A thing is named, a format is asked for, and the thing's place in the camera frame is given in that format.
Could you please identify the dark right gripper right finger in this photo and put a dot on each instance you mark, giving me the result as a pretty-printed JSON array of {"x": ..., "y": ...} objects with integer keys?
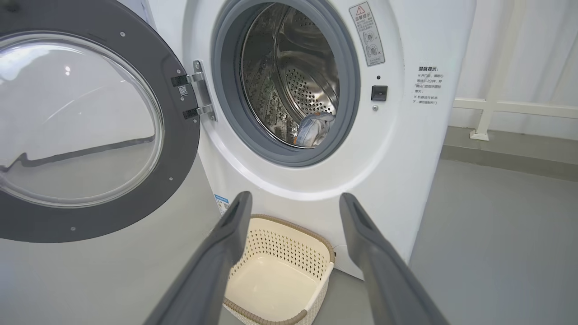
[{"x": 384, "y": 280}]

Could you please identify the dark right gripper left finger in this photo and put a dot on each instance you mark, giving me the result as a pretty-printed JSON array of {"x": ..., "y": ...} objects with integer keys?
[{"x": 212, "y": 275}]

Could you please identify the black round glass washer door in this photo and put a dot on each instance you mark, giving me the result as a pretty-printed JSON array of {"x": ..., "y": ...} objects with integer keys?
[{"x": 176, "y": 104}]

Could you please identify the white front-load washing machine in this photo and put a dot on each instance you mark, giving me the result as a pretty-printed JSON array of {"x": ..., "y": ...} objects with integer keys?
[{"x": 397, "y": 149}]

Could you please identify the cream perforated laundry basket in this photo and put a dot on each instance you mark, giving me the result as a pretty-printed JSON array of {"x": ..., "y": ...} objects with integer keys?
[{"x": 275, "y": 284}]

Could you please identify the blue energy label sticker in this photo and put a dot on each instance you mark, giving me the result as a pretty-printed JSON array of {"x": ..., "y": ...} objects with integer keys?
[{"x": 222, "y": 204}]

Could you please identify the grey warning sticker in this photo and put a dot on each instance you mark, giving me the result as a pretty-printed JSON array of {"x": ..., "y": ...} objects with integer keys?
[{"x": 367, "y": 34}]

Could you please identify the white metal frame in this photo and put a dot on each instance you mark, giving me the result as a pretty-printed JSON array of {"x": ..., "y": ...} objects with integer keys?
[{"x": 485, "y": 119}]

